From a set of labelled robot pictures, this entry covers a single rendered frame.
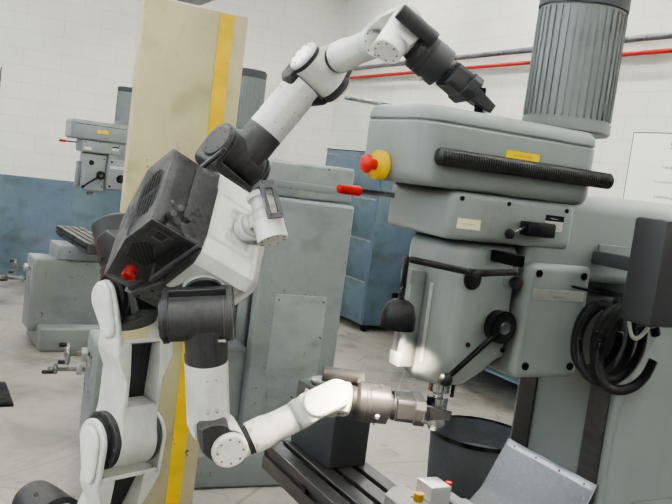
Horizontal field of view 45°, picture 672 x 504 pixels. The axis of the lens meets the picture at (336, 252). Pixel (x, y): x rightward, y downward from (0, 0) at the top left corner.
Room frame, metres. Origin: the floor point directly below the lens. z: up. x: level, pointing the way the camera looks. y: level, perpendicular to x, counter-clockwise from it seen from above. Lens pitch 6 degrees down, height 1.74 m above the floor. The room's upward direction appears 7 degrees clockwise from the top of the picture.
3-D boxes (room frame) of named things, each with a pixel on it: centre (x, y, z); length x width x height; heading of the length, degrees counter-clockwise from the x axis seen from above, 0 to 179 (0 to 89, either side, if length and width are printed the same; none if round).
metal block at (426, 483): (1.77, -0.28, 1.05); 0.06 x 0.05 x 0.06; 27
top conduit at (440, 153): (1.69, -0.37, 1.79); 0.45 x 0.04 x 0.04; 118
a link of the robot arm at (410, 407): (1.80, -0.18, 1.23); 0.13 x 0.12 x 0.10; 4
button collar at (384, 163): (1.69, -0.07, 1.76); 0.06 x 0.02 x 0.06; 28
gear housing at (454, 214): (1.82, -0.31, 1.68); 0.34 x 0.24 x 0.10; 118
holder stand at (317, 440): (2.27, -0.05, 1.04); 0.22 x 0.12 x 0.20; 32
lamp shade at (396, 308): (1.65, -0.14, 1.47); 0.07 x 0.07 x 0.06
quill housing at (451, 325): (1.80, -0.27, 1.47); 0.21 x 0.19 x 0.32; 28
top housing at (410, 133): (1.81, -0.28, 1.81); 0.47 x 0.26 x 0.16; 118
